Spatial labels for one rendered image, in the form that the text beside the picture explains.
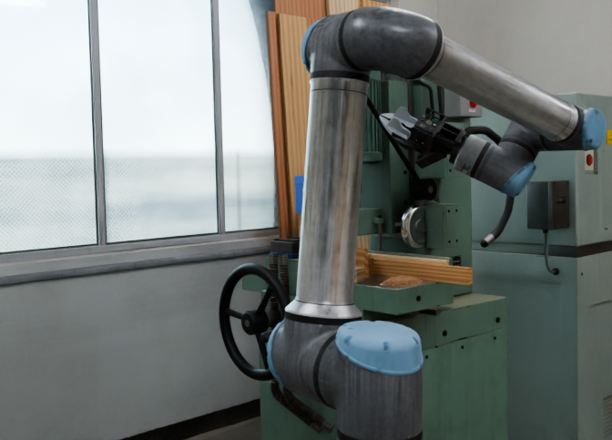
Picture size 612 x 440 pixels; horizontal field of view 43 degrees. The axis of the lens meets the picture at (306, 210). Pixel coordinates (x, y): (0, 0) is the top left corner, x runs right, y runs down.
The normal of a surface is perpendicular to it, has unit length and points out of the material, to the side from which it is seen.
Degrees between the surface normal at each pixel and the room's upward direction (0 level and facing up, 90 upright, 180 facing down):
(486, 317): 90
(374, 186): 90
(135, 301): 90
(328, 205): 87
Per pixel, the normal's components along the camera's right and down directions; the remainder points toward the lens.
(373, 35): -0.33, 0.04
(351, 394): -0.68, 0.05
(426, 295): 0.66, 0.02
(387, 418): 0.08, 0.06
